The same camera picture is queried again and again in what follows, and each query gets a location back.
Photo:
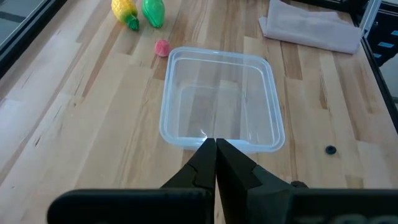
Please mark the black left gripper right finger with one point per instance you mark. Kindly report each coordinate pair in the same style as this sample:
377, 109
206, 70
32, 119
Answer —
248, 199

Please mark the clear plastic tupperware container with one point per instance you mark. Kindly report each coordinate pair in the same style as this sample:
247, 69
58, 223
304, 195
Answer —
217, 93

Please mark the dark green toy vegetable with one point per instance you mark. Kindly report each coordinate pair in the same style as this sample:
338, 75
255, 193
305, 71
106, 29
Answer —
154, 12

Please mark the pink toy raspberry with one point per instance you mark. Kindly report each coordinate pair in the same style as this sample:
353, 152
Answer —
162, 48

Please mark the black box with blue labels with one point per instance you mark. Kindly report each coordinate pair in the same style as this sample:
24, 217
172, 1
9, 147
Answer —
384, 28

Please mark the silver aluminium bracket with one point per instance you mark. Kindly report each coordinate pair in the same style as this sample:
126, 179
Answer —
371, 15

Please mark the beige folded cloth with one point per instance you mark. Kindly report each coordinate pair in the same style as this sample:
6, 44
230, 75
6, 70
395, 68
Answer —
311, 28

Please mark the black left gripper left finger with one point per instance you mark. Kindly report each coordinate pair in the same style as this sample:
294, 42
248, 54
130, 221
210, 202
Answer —
174, 205

